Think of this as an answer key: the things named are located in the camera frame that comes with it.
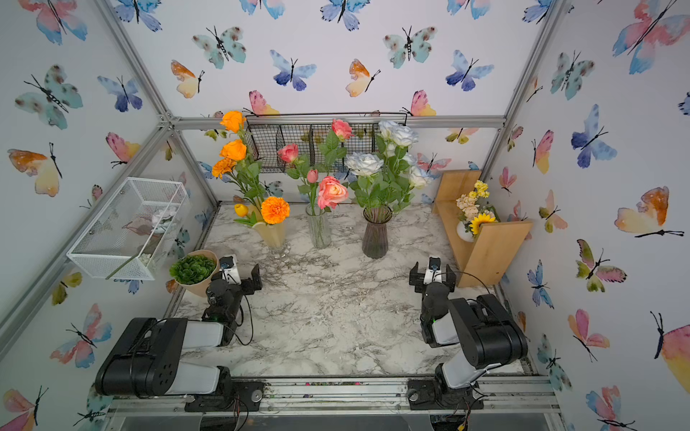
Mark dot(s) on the clear ribbed glass vase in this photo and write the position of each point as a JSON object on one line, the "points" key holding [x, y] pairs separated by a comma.
{"points": [[319, 227]]}

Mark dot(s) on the yellow wavy glass vase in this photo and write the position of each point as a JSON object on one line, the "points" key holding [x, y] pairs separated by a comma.
{"points": [[274, 235]]}

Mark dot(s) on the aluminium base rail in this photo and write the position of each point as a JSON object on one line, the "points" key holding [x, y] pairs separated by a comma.
{"points": [[501, 394]]}

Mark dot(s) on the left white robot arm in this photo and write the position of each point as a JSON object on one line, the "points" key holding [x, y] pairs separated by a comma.
{"points": [[147, 360]]}

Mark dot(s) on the white mesh wall basket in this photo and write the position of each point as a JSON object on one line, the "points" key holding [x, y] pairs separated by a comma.
{"points": [[134, 231]]}

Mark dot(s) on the orange rose pile top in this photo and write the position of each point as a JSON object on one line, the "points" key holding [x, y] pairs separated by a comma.
{"points": [[236, 150]]}

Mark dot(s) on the sunflower bouquet in white vase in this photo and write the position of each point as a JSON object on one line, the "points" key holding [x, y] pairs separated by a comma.
{"points": [[474, 211]]}

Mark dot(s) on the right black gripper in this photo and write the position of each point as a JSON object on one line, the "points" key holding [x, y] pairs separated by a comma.
{"points": [[418, 278]]}

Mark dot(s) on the black wire wall basket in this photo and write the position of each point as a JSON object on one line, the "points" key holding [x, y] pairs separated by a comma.
{"points": [[308, 132]]}

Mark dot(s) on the green succulent in pink pot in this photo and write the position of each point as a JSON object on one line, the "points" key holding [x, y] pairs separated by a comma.
{"points": [[195, 271]]}

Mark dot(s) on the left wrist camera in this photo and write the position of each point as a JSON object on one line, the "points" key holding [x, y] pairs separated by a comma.
{"points": [[228, 270]]}

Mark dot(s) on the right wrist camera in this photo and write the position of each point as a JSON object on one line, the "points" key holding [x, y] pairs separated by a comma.
{"points": [[433, 273]]}

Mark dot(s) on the pink rose pile top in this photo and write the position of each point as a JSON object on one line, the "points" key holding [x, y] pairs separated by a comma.
{"points": [[331, 193]]}

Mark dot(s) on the orange tulip bud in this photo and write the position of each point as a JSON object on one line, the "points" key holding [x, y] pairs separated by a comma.
{"points": [[245, 215]]}

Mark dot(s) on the wooden corner shelf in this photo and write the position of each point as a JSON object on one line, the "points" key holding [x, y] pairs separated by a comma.
{"points": [[485, 259]]}

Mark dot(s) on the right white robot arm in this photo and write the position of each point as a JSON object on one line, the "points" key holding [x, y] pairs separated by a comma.
{"points": [[487, 335]]}

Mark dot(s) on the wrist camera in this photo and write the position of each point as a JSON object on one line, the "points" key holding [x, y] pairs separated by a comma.
{"points": [[433, 273], [228, 270]]}

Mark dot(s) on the pink rose small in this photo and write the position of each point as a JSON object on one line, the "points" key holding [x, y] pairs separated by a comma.
{"points": [[312, 183]]}

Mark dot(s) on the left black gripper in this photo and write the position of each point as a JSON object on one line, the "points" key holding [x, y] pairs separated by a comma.
{"points": [[249, 287]]}

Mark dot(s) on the purple ribbed glass vase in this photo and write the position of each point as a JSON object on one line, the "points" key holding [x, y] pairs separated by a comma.
{"points": [[375, 239]]}

